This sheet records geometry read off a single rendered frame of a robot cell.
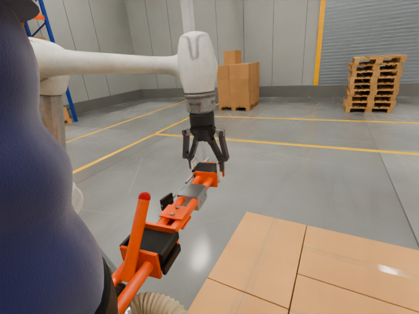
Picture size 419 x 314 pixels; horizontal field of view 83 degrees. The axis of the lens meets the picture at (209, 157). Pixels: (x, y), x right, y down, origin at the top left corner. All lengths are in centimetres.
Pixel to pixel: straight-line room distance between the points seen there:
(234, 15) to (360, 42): 441
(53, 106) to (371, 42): 923
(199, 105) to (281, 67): 923
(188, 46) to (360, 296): 123
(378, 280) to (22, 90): 146
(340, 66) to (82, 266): 950
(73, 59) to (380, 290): 148
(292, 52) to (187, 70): 918
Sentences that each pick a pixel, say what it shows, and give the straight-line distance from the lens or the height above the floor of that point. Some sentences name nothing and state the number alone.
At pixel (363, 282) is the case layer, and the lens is 144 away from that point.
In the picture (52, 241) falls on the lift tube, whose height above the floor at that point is 143.
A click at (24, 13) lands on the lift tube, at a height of 160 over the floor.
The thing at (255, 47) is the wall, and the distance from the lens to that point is 1007.
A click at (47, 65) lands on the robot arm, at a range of 82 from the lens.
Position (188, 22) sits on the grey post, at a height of 202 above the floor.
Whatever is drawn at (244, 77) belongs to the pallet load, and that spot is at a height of 98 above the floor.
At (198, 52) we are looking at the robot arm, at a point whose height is 157.
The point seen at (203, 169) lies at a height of 123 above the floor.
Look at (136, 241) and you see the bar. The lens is 47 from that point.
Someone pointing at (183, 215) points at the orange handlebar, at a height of 122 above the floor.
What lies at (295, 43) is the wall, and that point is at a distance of 979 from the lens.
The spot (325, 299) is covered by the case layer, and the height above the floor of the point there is 54.
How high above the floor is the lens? 155
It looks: 22 degrees down
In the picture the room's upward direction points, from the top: 5 degrees counter-clockwise
